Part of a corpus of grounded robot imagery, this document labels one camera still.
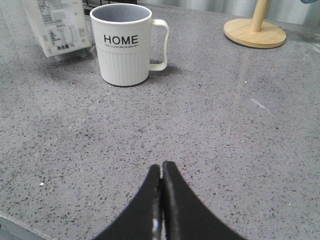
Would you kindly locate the blue enamel mug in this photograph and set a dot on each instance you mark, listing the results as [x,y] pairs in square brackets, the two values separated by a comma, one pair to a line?
[308,1]

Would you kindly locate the wooden mug tree stand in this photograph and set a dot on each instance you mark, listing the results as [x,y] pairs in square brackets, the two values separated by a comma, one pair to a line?
[255,32]

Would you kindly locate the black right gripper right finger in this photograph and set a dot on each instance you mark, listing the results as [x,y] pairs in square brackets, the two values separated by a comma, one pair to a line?
[185,216]

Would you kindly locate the white blue milk carton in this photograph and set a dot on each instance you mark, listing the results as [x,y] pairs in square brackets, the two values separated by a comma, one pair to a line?
[58,25]

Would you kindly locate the white HOME mug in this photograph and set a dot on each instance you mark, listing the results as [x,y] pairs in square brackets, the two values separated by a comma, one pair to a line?
[122,35]

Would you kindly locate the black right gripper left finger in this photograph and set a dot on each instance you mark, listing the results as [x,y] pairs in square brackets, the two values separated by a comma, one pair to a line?
[142,218]

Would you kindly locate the black wire mug rack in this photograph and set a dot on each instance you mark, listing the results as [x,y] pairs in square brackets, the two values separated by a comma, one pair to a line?
[90,4]

